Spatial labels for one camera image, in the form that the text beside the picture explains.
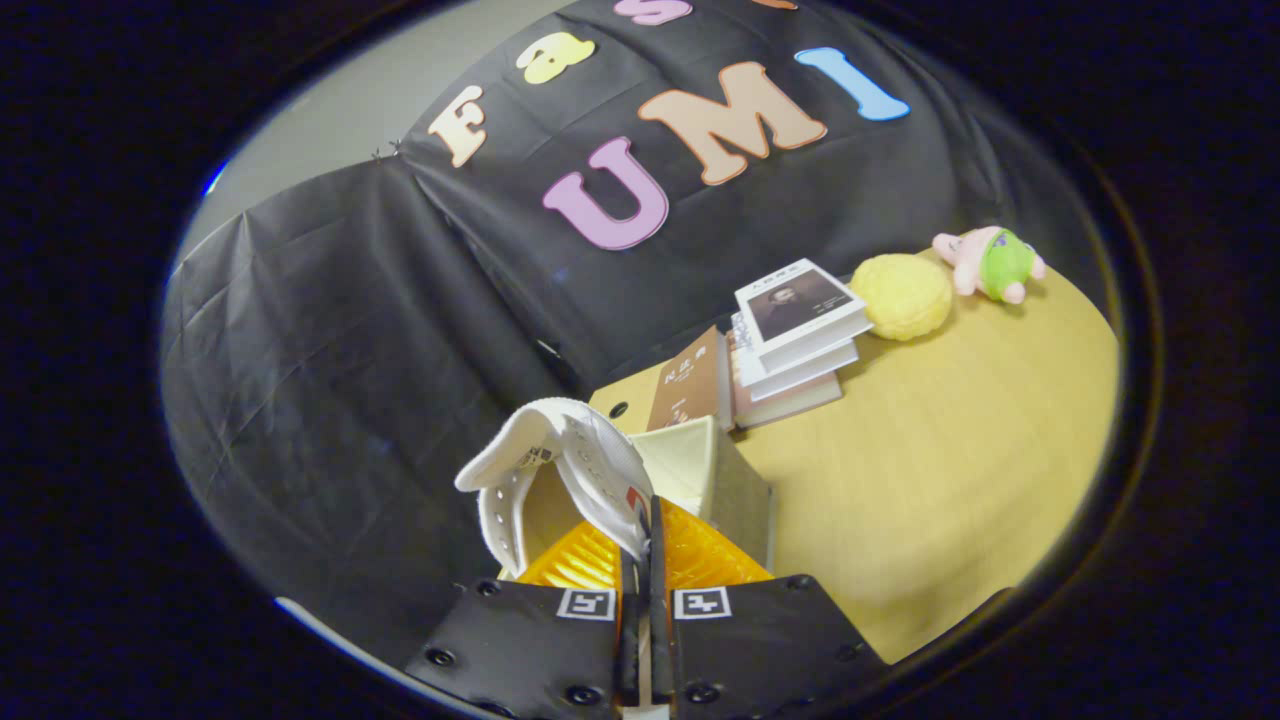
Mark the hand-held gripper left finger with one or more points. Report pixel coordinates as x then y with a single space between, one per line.
630 630

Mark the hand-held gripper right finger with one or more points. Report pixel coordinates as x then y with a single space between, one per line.
660 620

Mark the grey fabric storage box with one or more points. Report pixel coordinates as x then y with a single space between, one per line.
742 500

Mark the white canvas shoe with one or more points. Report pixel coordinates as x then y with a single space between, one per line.
590 450

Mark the brown cover book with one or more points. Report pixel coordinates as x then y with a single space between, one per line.
690 385

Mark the thick reddish cover book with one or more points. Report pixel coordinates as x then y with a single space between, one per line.
790 405

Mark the white patterned cover book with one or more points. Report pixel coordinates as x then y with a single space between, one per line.
800 370

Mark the white portrait cover book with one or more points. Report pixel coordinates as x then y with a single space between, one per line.
800 305

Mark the black backdrop cloth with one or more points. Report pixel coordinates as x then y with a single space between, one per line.
350 350

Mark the yellow round plush toy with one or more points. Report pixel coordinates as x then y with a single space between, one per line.
900 297

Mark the pink and green plush toy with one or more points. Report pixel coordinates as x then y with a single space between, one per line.
995 262

